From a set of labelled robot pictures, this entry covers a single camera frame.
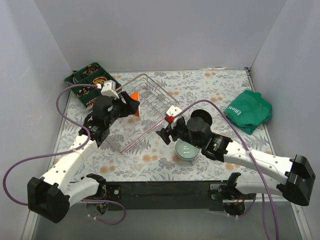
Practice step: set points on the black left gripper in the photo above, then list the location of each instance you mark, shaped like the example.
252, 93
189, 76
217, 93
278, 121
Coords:
125, 105

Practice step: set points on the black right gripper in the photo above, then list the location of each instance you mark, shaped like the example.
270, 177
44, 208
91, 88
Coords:
171, 133

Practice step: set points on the orange bowl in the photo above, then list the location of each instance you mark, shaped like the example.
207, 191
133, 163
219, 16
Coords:
136, 105

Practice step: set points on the pale green rimmed bowl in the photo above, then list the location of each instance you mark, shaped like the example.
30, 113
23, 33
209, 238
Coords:
185, 150

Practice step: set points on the tan brown bowl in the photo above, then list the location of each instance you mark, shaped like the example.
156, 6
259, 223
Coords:
207, 118

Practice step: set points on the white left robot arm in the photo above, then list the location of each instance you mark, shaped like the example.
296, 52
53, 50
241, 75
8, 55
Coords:
52, 195

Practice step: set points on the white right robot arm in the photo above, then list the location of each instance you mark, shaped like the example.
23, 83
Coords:
292, 178

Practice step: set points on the pink rose rolled tie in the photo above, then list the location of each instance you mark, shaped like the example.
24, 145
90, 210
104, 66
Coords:
91, 102

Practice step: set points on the yellow rolled tie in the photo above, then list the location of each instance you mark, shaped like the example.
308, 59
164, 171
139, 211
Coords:
100, 80

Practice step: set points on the black white floral tie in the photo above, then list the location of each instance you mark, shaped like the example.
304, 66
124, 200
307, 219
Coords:
85, 90

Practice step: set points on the green divided organizer tray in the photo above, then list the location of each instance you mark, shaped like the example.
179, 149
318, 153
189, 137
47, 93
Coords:
77, 78

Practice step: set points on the brown patterned rolled tie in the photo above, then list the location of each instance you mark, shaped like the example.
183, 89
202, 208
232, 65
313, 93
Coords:
90, 69

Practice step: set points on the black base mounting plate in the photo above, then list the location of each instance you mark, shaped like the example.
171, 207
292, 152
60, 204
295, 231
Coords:
172, 195

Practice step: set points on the green cloth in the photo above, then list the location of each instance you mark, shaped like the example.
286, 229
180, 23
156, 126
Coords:
248, 110

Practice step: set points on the wire dish rack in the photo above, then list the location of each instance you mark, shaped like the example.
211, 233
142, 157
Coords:
132, 133

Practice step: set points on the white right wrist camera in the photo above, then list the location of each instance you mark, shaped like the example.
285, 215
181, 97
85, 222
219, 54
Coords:
171, 115

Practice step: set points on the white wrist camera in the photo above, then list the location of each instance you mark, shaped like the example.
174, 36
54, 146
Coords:
171, 115
108, 89

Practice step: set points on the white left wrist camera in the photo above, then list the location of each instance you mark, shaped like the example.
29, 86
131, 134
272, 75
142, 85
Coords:
108, 89

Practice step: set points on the aluminium frame rail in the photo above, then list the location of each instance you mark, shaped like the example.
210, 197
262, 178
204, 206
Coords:
29, 226

